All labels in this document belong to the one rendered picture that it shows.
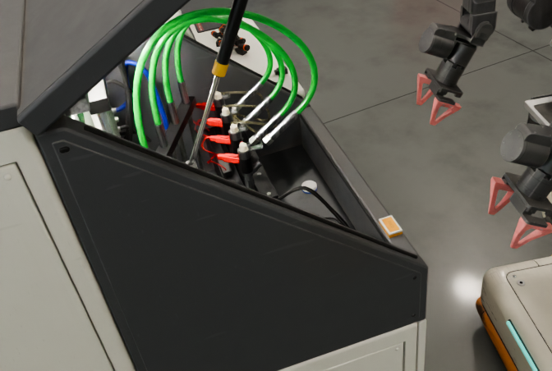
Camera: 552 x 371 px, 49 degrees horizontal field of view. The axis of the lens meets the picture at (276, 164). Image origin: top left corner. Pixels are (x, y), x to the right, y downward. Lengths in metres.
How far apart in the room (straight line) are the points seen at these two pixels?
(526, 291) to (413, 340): 0.80
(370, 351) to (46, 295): 0.67
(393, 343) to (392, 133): 1.99
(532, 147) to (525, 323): 1.00
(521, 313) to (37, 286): 1.49
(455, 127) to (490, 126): 0.17
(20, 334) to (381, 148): 2.33
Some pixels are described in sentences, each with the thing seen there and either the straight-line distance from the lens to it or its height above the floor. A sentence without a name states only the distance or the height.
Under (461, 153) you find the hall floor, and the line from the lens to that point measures 3.10.
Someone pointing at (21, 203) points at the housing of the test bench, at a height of 1.35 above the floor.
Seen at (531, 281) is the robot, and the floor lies 0.28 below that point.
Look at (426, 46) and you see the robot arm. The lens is 1.45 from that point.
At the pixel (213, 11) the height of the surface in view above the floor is 1.41.
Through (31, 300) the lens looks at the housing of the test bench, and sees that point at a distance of 1.01.
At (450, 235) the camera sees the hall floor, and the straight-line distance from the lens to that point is 2.66.
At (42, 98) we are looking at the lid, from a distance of 0.78.
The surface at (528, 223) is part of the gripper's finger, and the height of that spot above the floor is 1.07.
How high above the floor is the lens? 1.85
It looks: 37 degrees down
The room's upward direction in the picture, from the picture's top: 8 degrees counter-clockwise
